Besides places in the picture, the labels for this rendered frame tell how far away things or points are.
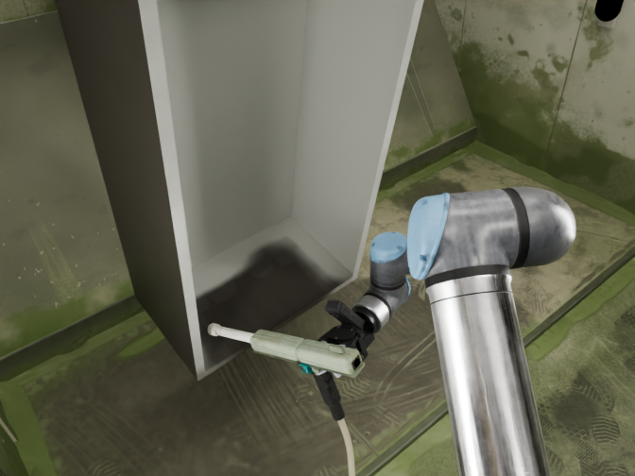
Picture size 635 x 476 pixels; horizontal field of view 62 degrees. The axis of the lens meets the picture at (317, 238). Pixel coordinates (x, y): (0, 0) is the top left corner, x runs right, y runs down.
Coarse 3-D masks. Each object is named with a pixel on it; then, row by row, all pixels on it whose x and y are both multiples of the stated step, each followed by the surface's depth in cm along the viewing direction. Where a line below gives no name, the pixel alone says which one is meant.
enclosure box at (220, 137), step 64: (64, 0) 90; (128, 0) 70; (192, 0) 112; (256, 0) 123; (320, 0) 129; (384, 0) 114; (128, 64) 81; (192, 64) 122; (256, 64) 135; (320, 64) 140; (384, 64) 123; (128, 128) 94; (192, 128) 134; (256, 128) 150; (320, 128) 153; (384, 128) 132; (128, 192) 114; (192, 192) 149; (256, 192) 168; (320, 192) 168; (128, 256) 143; (192, 256) 167; (256, 256) 176; (320, 256) 178; (192, 320) 124; (256, 320) 159
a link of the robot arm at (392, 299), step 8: (408, 280) 140; (376, 288) 134; (400, 288) 134; (408, 288) 139; (376, 296) 133; (384, 296) 133; (392, 296) 134; (400, 296) 135; (392, 304) 133; (400, 304) 137; (392, 312) 134
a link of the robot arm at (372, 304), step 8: (368, 296) 133; (360, 304) 131; (368, 304) 130; (376, 304) 131; (384, 304) 132; (376, 312) 129; (384, 312) 131; (376, 320) 130; (384, 320) 131; (376, 328) 131
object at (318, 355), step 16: (224, 336) 138; (240, 336) 132; (256, 336) 127; (272, 336) 125; (288, 336) 123; (256, 352) 129; (272, 352) 124; (288, 352) 119; (304, 352) 116; (320, 352) 113; (336, 352) 111; (352, 352) 110; (320, 368) 115; (336, 368) 111; (352, 368) 109; (320, 384) 120; (336, 400) 122; (336, 416) 123
